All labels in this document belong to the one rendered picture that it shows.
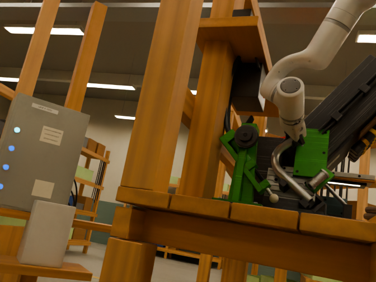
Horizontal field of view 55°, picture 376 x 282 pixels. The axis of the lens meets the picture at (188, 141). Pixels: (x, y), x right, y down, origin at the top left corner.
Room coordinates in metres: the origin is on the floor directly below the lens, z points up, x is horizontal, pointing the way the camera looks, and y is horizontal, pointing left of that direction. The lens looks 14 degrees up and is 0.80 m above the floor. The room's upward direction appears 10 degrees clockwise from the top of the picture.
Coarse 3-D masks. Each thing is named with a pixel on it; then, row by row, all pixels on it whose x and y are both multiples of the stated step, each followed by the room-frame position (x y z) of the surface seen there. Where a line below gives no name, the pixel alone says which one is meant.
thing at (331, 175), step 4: (324, 168) 1.28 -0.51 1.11; (328, 172) 1.27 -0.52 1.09; (332, 176) 1.26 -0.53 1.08; (324, 180) 1.27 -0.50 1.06; (328, 180) 1.26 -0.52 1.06; (320, 184) 1.27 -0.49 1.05; (324, 184) 1.27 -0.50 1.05; (308, 188) 1.29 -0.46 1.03; (316, 188) 1.27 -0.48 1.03; (320, 188) 1.27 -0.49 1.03
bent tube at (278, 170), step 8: (280, 144) 1.33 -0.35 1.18; (288, 144) 1.32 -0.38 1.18; (280, 152) 1.32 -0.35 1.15; (272, 160) 1.32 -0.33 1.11; (272, 168) 1.32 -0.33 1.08; (280, 168) 1.30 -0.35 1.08; (280, 176) 1.29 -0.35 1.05; (288, 176) 1.28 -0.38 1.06; (288, 184) 1.28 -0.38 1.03; (296, 184) 1.26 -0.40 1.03; (296, 192) 1.26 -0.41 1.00; (304, 192) 1.24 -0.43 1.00
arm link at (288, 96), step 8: (288, 80) 1.05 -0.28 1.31; (296, 80) 1.04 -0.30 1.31; (280, 88) 1.05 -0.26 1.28; (288, 88) 1.04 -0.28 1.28; (296, 88) 1.03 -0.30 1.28; (272, 96) 1.11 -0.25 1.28; (280, 96) 1.06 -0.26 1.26; (288, 96) 1.04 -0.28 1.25; (296, 96) 1.03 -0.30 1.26; (280, 104) 1.10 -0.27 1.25; (288, 104) 1.07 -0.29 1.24; (296, 104) 1.07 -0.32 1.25; (280, 112) 1.14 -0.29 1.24; (288, 112) 1.11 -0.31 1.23; (296, 112) 1.11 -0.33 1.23
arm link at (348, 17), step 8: (336, 0) 0.96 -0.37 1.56; (344, 0) 0.93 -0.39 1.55; (352, 0) 0.92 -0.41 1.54; (360, 0) 0.91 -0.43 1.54; (368, 0) 0.90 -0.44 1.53; (336, 8) 0.95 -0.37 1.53; (344, 8) 0.94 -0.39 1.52; (352, 8) 0.93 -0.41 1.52; (360, 8) 0.93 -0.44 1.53; (368, 8) 0.93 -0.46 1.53; (328, 16) 0.97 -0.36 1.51; (336, 16) 0.95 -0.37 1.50; (344, 16) 0.95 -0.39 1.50; (352, 16) 0.94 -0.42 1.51; (344, 24) 0.95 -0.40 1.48; (352, 24) 0.96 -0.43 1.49
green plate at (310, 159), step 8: (312, 136) 1.33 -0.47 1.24; (320, 136) 1.32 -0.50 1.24; (328, 136) 1.31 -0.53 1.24; (304, 144) 1.33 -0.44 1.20; (312, 144) 1.32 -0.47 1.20; (320, 144) 1.31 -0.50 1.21; (296, 152) 1.33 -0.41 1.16; (304, 152) 1.32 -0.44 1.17; (312, 152) 1.31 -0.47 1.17; (320, 152) 1.30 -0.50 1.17; (296, 160) 1.32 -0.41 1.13; (304, 160) 1.31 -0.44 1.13; (312, 160) 1.31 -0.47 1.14; (320, 160) 1.30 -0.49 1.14; (296, 168) 1.31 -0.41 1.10; (304, 168) 1.30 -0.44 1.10; (312, 168) 1.30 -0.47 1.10; (320, 168) 1.29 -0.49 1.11; (304, 176) 1.30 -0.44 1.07; (312, 176) 1.29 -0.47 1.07
